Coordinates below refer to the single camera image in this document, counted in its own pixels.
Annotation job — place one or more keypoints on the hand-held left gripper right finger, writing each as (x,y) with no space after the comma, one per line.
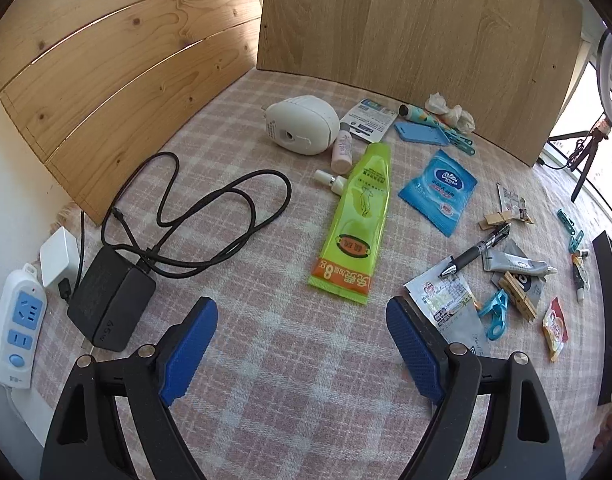
(411,345)

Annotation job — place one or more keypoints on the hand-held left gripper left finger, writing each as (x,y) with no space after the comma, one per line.
(190,355)

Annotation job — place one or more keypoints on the green tube packet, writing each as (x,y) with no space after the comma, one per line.
(356,220)

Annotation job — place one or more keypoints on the blue wet wipe packet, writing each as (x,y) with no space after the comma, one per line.
(441,190)

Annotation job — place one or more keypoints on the white creamer sachet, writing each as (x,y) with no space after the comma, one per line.
(513,200)
(436,292)

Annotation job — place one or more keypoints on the black container tray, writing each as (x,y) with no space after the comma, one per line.
(608,310)

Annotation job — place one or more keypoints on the blue phone stand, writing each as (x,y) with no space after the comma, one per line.
(421,132)

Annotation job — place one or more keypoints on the white card package blue label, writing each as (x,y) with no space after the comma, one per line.
(368,120)

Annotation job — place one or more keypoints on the silver foil packet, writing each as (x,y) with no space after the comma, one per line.
(463,332)

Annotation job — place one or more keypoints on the teal plastic clip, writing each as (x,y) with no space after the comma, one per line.
(496,305)

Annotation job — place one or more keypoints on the black power adapter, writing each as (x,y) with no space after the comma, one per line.
(110,295)

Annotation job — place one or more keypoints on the black pen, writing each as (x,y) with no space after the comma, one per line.
(473,255)

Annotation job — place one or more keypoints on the wooden clothespin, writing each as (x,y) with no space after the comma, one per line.
(517,295)
(497,220)

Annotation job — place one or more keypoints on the small grey tube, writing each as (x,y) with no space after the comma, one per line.
(511,261)

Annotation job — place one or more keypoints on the grey foil packet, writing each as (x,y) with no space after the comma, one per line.
(531,290)

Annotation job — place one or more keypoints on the red yellow snack sachet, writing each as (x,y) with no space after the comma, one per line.
(555,330)

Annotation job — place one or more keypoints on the white charger plug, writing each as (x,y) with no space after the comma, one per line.
(58,257)

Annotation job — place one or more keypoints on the white power strip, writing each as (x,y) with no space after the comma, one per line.
(18,320)

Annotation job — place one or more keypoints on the small white bottle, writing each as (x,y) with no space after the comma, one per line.
(333,182)

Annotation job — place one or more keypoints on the teal clothespin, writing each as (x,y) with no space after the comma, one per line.
(571,232)
(461,142)

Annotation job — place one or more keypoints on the small pink bottle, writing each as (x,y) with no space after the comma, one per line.
(342,152)

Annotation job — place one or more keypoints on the fruit print hand cream tube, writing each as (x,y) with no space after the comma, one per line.
(418,112)

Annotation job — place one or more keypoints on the crumpled white tissue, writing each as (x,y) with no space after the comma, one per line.
(453,112)

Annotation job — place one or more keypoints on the white rounded appliance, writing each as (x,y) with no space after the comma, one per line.
(306,122)

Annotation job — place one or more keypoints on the black tripod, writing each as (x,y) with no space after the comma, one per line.
(586,167)

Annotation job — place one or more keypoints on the slatted pine wood board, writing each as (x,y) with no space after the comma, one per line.
(110,60)

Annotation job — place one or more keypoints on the light wooden panel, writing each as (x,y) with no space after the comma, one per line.
(411,25)

